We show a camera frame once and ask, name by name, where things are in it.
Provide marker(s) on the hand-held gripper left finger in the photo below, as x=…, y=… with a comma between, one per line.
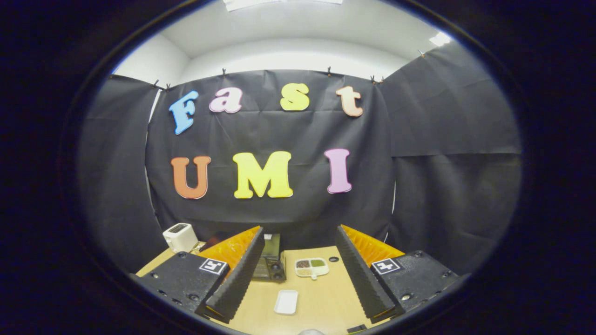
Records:
x=240, y=279

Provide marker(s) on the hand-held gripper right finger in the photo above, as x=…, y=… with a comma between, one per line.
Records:
x=361, y=274

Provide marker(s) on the black toaster oven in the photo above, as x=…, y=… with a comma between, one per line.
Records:
x=271, y=270

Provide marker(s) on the white bread toaster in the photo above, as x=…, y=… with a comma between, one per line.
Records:
x=180, y=238

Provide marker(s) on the white divided dish with grains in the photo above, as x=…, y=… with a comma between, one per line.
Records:
x=311, y=272

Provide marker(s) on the small clear container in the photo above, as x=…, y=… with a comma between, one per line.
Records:
x=200, y=246

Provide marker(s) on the white rectangular tray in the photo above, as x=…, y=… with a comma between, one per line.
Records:
x=286, y=302

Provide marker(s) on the small ceiling light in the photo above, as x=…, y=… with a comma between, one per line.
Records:
x=440, y=39

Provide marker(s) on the long ceiling light panel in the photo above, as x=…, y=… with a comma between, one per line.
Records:
x=284, y=3

